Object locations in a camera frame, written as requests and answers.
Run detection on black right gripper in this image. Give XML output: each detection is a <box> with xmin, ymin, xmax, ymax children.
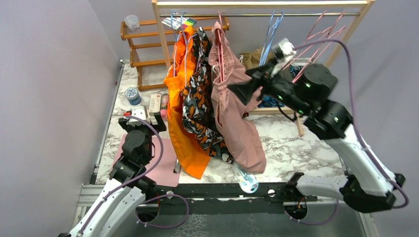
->
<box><xmin>228</xmin><ymin>57</ymin><xmax>311</xmax><ymax>116</ymax></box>

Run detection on camouflage orange black shorts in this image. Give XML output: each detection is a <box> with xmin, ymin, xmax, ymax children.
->
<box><xmin>182</xmin><ymin>27</ymin><xmax>234</xmax><ymax>163</ymax></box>

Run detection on pink shorts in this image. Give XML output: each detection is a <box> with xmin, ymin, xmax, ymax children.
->
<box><xmin>209</xmin><ymin>22</ymin><xmax>266</xmax><ymax>174</ymax></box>

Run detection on pink wire hanger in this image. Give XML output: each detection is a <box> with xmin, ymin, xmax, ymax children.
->
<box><xmin>281</xmin><ymin>10</ymin><xmax>348</xmax><ymax>84</ymax></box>
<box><xmin>216</xmin><ymin>12</ymin><xmax>225</xmax><ymax>82</ymax></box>

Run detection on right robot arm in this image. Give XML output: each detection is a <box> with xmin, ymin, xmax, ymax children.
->
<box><xmin>228</xmin><ymin>64</ymin><xmax>406</xmax><ymax>213</ymax></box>

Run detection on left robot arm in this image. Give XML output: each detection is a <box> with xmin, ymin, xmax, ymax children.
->
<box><xmin>60</xmin><ymin>113</ymin><xmax>167</xmax><ymax>237</ymax></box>

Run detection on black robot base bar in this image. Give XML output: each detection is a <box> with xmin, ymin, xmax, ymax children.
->
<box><xmin>135</xmin><ymin>182</ymin><xmax>317</xmax><ymax>218</ymax></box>

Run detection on blue hanger holding shorts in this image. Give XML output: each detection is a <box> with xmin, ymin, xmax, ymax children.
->
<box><xmin>170</xmin><ymin>11</ymin><xmax>197</xmax><ymax>87</ymax></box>

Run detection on tan folded garment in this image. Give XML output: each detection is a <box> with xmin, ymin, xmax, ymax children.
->
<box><xmin>238</xmin><ymin>47</ymin><xmax>263</xmax><ymax>70</ymax></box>

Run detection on white rectangular box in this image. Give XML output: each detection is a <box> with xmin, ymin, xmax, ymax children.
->
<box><xmin>148</xmin><ymin>93</ymin><xmax>162</xmax><ymax>116</ymax></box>

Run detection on olive green garment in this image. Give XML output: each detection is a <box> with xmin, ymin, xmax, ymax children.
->
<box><xmin>282</xmin><ymin>64</ymin><xmax>299</xmax><ymax>81</ymax></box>

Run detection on pink floral bottle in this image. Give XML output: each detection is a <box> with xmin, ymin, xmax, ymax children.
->
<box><xmin>160</xmin><ymin>93</ymin><xmax>169</xmax><ymax>119</ymax></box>

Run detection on pink clipboard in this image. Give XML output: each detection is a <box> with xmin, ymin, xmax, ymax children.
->
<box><xmin>113</xmin><ymin>134</ymin><xmax>180</xmax><ymax>187</ymax></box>

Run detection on metal hanging rod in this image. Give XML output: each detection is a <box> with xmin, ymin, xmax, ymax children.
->
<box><xmin>160</xmin><ymin>12</ymin><xmax>360</xmax><ymax>18</ymax></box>

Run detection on wooden shelf rack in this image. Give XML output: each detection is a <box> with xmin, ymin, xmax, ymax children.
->
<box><xmin>120</xmin><ymin>14</ymin><xmax>230</xmax><ymax>90</ymax></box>

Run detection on marker pen set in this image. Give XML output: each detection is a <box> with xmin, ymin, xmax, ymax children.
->
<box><xmin>162</xmin><ymin>17</ymin><xmax>197</xmax><ymax>31</ymax></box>

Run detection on clear plastic toy package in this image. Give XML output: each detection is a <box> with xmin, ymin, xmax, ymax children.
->
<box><xmin>232</xmin><ymin>163</ymin><xmax>259</xmax><ymax>194</ymax></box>

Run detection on clear plastic cup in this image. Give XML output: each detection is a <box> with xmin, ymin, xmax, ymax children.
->
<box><xmin>124</xmin><ymin>15</ymin><xmax>140</xmax><ymax>33</ymax></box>

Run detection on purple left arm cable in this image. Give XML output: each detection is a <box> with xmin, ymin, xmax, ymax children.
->
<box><xmin>77</xmin><ymin>115</ymin><xmax>165</xmax><ymax>236</ymax></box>

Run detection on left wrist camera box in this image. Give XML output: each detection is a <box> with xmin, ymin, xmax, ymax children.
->
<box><xmin>124</xmin><ymin>106</ymin><xmax>148</xmax><ymax>125</ymax></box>

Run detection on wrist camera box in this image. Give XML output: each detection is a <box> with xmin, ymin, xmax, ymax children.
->
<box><xmin>270</xmin><ymin>38</ymin><xmax>296</xmax><ymax>77</ymax></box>
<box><xmin>124</xmin><ymin>106</ymin><xmax>148</xmax><ymax>125</ymax></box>

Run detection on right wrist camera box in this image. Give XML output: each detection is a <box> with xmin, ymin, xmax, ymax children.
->
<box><xmin>270</xmin><ymin>38</ymin><xmax>296</xmax><ymax>77</ymax></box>

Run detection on blue wire hanger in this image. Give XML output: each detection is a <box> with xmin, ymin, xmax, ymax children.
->
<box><xmin>259</xmin><ymin>11</ymin><xmax>285</xmax><ymax>66</ymax></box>

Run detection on wooden clothes rack frame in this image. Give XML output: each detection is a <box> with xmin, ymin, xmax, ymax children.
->
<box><xmin>151</xmin><ymin>0</ymin><xmax>377</xmax><ymax>137</ymax></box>

